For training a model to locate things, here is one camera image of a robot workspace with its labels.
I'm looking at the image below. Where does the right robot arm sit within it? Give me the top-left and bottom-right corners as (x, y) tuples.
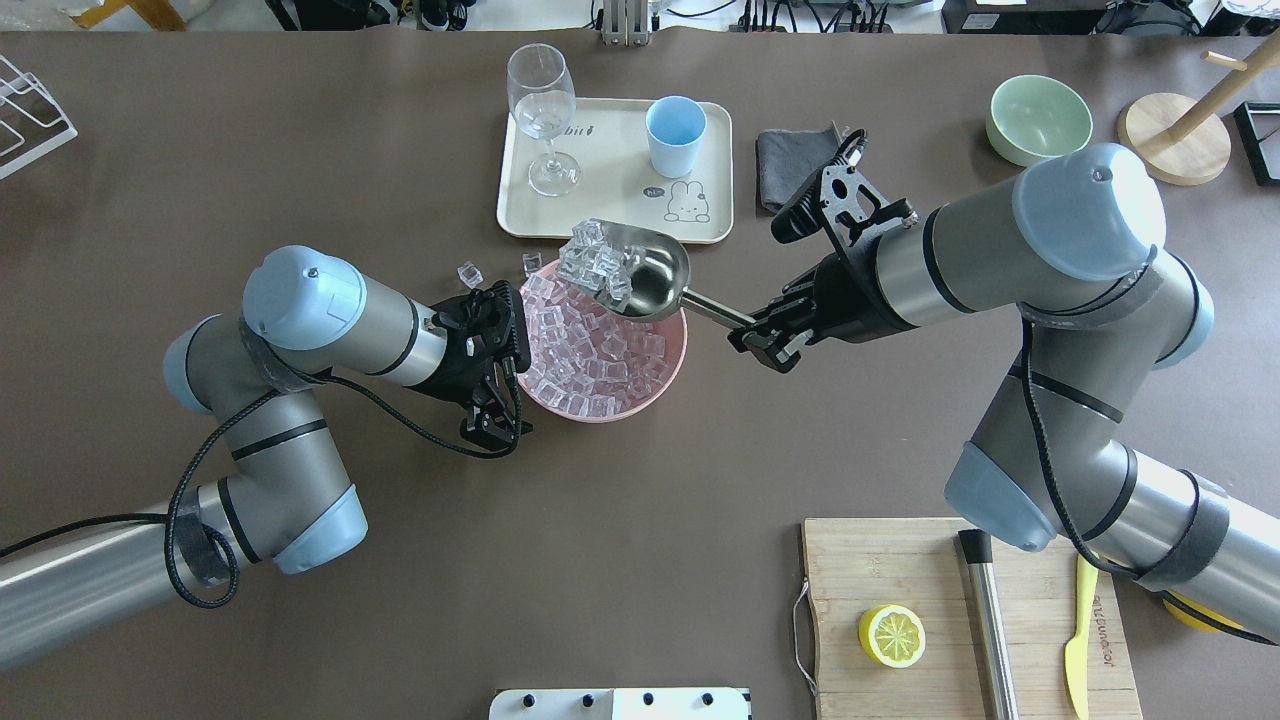
(728, 132), (1277, 644)

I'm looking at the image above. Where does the green bowl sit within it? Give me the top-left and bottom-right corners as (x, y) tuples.
(986, 76), (1093, 167)

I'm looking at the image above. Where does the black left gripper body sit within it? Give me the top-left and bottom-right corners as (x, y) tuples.
(410, 288), (508, 405)

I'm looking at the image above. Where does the clear wine glass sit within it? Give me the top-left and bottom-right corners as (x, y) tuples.
(506, 44), (580, 197)

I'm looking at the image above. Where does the pile of clear ice cubes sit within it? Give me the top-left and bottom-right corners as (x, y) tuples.
(520, 275), (669, 419)

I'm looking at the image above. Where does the bamboo cutting board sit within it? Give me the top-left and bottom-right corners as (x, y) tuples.
(794, 516), (1143, 720)

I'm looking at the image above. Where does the stray ice cube on table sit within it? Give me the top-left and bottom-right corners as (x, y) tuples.
(521, 252), (543, 277)

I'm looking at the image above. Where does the yellow lemon lower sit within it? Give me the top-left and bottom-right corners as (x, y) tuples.
(1161, 592), (1243, 632)

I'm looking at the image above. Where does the half lemon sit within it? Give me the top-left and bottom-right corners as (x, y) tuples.
(858, 603), (927, 669)

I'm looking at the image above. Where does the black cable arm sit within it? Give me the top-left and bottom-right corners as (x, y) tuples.
(0, 320), (521, 612)
(1018, 320), (1271, 641)

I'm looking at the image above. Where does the white wire rack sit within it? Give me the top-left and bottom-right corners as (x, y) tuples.
(1, 56), (78, 179)

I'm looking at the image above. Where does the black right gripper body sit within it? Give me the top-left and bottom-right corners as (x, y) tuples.
(728, 255), (914, 373)

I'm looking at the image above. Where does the cream rabbit serving tray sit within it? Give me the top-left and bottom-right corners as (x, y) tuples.
(495, 97), (735, 243)

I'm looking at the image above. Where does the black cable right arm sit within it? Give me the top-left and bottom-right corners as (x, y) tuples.
(1018, 320), (1271, 641)

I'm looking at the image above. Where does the wooden mug tree stand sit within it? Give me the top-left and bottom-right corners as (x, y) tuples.
(1116, 35), (1279, 186)

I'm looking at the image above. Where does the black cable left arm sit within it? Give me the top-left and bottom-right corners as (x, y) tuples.
(0, 320), (521, 612)

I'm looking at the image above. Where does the stainless steel ice scoop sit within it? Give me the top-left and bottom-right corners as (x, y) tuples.
(579, 222), (756, 331)

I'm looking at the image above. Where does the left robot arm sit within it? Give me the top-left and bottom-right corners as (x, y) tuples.
(1, 245), (531, 669)

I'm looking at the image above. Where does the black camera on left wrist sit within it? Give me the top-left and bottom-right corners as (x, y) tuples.
(493, 281), (531, 378)

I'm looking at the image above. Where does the pink plastic bowl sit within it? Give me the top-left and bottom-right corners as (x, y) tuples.
(516, 259), (689, 424)

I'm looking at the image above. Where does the grey folded cloth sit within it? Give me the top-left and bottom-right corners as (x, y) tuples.
(756, 123), (844, 215)

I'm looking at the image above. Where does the light blue cup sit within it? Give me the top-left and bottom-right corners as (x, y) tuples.
(645, 96), (708, 179)

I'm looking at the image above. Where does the steel muddler black tip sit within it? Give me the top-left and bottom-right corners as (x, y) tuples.
(957, 528), (1021, 719)

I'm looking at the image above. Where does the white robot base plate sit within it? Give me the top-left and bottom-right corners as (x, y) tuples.
(488, 685), (753, 719)

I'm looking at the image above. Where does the yellow plastic knife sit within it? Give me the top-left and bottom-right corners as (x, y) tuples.
(1062, 555), (1100, 719)

